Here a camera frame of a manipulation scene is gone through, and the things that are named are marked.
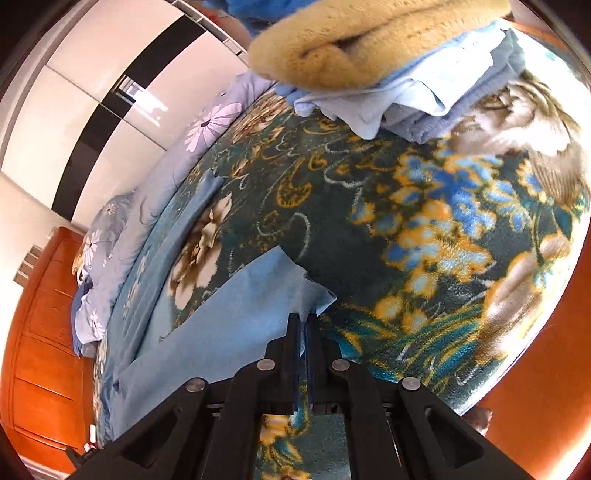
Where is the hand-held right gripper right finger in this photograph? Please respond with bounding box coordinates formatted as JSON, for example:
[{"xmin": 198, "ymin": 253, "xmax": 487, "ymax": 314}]
[{"xmin": 305, "ymin": 313, "xmax": 534, "ymax": 480}]

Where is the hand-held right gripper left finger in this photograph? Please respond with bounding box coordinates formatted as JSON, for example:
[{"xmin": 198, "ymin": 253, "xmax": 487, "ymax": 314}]
[{"xmin": 78, "ymin": 313, "xmax": 301, "ymax": 480}]

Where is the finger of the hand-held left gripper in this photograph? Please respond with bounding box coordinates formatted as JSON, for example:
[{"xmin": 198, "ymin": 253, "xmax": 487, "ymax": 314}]
[{"xmin": 66, "ymin": 445, "xmax": 95, "ymax": 469}]

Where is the light blue thin garment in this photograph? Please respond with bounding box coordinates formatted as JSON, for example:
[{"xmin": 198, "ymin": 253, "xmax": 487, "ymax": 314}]
[{"xmin": 99, "ymin": 167, "xmax": 339, "ymax": 441}]

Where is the orange wooden headboard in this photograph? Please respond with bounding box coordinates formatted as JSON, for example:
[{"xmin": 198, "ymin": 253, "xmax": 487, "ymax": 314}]
[{"xmin": 0, "ymin": 226, "xmax": 100, "ymax": 476}]

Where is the blue pillow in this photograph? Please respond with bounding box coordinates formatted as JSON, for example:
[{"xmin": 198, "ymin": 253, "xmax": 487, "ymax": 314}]
[{"xmin": 71, "ymin": 286, "xmax": 100, "ymax": 358}]

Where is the dark teal floral blanket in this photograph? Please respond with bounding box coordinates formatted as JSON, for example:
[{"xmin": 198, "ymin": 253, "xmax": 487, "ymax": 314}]
[{"xmin": 92, "ymin": 28, "xmax": 591, "ymax": 480}]

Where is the yellow floral pillow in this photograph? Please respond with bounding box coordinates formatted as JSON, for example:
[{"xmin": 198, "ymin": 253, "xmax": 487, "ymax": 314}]
[{"xmin": 71, "ymin": 244, "xmax": 90, "ymax": 278}]

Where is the light blue floral quilt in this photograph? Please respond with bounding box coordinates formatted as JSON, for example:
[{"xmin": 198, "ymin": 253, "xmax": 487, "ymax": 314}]
[{"xmin": 71, "ymin": 71, "xmax": 296, "ymax": 356}]

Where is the light blue shirt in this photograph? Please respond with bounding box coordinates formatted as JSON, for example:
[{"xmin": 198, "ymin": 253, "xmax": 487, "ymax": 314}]
[{"xmin": 272, "ymin": 21, "xmax": 513, "ymax": 139}]

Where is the tan fleece garment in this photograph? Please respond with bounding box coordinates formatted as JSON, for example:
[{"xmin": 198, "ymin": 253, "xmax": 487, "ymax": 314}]
[{"xmin": 248, "ymin": 0, "xmax": 513, "ymax": 90}]

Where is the white wardrobe with black stripe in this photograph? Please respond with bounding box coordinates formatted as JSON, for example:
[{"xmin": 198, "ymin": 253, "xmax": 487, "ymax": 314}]
[{"xmin": 0, "ymin": 0, "xmax": 259, "ymax": 227}]

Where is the grey striped wall fixture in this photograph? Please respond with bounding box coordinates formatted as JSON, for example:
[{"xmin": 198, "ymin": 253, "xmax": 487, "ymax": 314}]
[{"xmin": 14, "ymin": 247, "xmax": 42, "ymax": 284}]

